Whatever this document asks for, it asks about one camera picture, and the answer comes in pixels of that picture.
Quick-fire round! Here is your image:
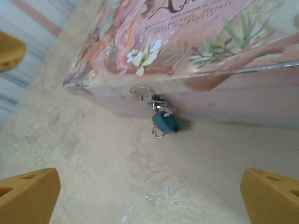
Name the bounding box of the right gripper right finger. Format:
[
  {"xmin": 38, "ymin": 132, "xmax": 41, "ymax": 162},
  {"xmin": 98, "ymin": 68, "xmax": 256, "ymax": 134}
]
[{"xmin": 240, "ymin": 168, "xmax": 299, "ymax": 224}]

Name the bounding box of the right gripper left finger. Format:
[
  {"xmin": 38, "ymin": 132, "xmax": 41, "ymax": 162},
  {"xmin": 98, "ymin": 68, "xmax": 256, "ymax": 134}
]
[{"xmin": 0, "ymin": 167, "xmax": 62, "ymax": 224}]

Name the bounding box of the small blue padlock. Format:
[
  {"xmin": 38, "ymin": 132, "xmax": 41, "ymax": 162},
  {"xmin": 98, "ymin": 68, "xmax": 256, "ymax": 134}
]
[{"xmin": 149, "ymin": 97, "xmax": 181, "ymax": 137}]

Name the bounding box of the pink illustrated tin box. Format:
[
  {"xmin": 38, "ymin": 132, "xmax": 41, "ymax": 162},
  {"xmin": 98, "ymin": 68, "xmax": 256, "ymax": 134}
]
[{"xmin": 62, "ymin": 0, "xmax": 299, "ymax": 129}]

